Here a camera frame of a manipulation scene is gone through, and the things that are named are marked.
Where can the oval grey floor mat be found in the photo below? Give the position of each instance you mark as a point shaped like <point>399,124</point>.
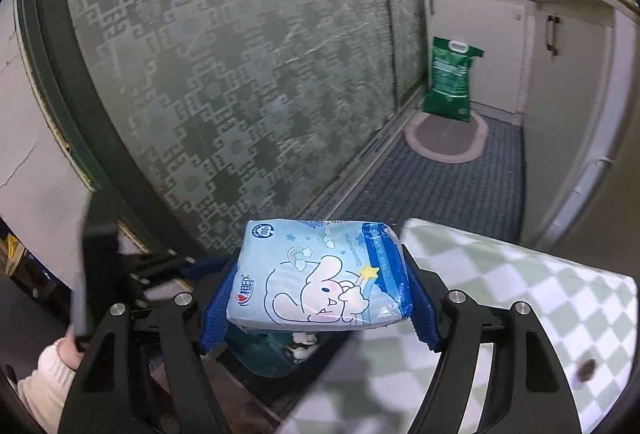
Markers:
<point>447,138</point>

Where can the blue tissue packet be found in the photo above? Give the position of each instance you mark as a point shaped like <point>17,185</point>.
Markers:
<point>320,279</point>

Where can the person's left forearm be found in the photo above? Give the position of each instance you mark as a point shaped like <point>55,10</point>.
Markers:
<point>45,389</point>

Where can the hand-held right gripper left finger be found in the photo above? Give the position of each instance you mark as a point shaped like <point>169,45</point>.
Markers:
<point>215,314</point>

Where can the tall white cabinet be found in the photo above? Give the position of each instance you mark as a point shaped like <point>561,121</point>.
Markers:
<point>575,113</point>

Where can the patterned glass sliding door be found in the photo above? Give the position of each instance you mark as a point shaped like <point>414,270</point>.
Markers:
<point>225,63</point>

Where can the white kitchen cabinet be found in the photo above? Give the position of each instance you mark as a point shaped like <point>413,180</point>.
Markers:
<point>480,43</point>

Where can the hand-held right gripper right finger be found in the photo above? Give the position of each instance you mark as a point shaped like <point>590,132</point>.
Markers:
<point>424,314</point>

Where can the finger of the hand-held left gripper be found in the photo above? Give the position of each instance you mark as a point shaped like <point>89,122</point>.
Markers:
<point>165,274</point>

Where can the crumpled white tissue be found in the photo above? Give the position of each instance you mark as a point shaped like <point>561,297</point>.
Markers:
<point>305,345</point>

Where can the green checked tablecloth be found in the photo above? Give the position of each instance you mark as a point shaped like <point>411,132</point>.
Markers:
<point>500,314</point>

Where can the dark green trash bin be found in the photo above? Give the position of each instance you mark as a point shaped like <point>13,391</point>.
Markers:
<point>265,356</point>

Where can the green rice bag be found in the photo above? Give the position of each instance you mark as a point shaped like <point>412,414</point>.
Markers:
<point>452,78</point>

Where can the person's left hand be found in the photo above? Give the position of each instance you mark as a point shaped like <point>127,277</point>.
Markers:
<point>69,351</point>

